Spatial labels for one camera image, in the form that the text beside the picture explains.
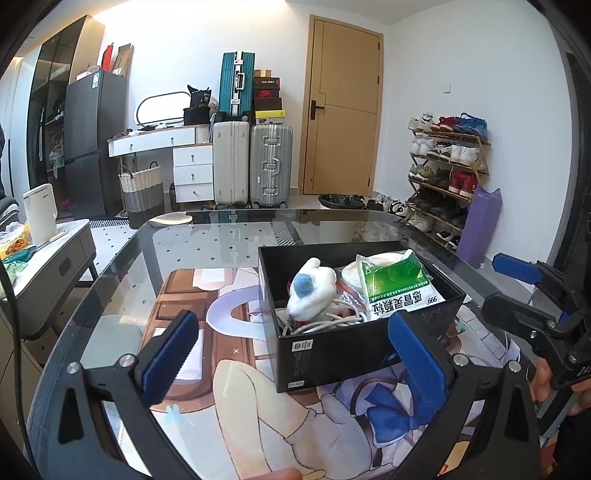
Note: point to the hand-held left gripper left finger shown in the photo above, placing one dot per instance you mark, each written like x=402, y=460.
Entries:
x=168, y=360

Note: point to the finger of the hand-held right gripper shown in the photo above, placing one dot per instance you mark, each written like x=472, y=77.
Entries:
x=517, y=267
x=517, y=316

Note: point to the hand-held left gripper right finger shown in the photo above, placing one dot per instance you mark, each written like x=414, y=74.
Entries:
x=418, y=360

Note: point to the green white medicine packet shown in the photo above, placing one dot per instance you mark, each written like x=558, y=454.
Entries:
x=401, y=295

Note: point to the black cardboard box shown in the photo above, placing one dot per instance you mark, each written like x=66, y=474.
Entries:
x=332, y=350

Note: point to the clear zip bag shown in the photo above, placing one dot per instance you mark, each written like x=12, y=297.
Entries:
x=348, y=288

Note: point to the cream ribbon coil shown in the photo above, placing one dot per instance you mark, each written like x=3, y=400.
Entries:
x=353, y=272

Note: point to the white plush toy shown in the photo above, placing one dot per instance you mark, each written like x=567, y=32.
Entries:
x=314, y=290

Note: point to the person's right hand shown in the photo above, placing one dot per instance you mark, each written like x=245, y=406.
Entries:
x=541, y=381

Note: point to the person's left hand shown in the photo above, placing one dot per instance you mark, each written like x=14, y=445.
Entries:
x=279, y=475

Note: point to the purple yoga mat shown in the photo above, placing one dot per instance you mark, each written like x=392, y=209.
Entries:
x=480, y=226

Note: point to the printed desk mat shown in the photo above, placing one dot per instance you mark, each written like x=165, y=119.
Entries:
x=240, y=415

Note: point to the group of shoes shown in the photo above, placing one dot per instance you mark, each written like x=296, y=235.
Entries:
x=461, y=182

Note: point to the wooden shoe rack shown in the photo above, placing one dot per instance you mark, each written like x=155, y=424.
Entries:
x=482, y=147

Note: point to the beige round rug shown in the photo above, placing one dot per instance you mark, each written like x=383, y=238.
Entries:
x=168, y=220

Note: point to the grey side cabinet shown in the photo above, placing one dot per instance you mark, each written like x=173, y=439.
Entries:
x=60, y=267

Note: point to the woven laundry basket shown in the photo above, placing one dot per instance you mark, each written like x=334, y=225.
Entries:
x=141, y=194

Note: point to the pile of snack packets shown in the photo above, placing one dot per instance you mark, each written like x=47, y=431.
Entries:
x=14, y=240

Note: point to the white kettle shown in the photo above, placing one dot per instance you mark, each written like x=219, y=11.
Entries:
x=39, y=212

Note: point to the white dresser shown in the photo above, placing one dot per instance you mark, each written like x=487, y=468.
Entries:
x=191, y=159

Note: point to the white suitcase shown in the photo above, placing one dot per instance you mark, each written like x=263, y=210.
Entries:
x=231, y=161

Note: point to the wooden door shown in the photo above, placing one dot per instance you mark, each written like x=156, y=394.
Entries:
x=341, y=138

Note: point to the silver suitcase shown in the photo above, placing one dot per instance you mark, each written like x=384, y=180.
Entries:
x=270, y=161

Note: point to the black refrigerator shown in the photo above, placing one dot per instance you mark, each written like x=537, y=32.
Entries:
x=87, y=138

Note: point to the oval mirror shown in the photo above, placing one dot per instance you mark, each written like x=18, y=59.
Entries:
x=159, y=108

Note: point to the black bag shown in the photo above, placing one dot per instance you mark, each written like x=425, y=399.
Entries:
x=198, y=108

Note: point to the teal suitcase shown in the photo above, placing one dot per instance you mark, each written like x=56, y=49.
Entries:
x=228, y=87

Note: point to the stack of shoe boxes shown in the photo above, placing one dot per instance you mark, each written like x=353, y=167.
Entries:
x=268, y=99

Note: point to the brown cardboard box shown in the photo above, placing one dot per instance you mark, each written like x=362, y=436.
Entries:
x=123, y=60

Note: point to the red box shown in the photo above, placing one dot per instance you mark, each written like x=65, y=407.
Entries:
x=108, y=57

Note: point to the black wardrobe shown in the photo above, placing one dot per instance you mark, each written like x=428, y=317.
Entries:
x=51, y=69

